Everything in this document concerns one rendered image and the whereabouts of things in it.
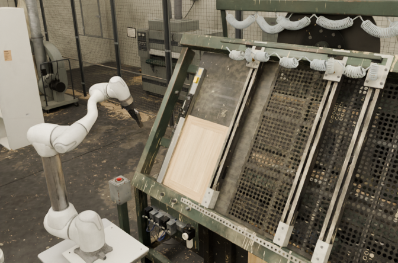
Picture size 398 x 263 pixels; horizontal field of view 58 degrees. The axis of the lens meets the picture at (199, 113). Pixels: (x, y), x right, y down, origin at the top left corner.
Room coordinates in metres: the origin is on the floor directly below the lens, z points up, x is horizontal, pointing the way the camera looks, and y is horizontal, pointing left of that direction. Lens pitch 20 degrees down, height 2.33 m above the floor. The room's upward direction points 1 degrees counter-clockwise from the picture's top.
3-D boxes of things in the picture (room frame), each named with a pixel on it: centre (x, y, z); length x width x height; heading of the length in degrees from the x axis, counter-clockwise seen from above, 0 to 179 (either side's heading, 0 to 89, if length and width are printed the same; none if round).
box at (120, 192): (2.39, 0.62, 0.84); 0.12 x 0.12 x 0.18; 47
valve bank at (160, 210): (2.13, 0.25, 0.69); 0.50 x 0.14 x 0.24; 47
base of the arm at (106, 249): (1.80, 0.67, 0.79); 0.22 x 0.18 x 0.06; 47
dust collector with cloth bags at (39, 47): (7.20, 3.21, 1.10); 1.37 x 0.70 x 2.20; 47
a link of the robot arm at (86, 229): (1.82, 0.69, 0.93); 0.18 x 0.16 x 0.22; 70
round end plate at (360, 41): (2.67, -0.93, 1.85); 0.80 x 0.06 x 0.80; 47
